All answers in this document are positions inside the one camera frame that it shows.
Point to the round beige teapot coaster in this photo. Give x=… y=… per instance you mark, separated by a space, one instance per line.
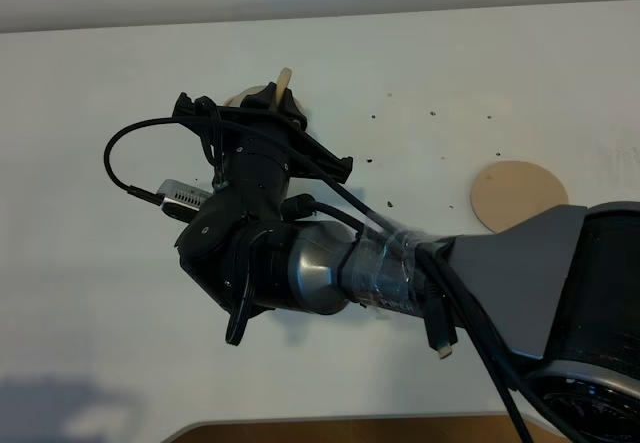
x=507 y=193

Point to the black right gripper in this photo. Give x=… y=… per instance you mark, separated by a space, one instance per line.
x=254 y=173

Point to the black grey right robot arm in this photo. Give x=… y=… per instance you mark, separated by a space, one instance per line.
x=558 y=292

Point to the beige teapot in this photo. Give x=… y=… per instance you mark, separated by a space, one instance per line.
x=280 y=94

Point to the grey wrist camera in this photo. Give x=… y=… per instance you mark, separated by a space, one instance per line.
x=181 y=201

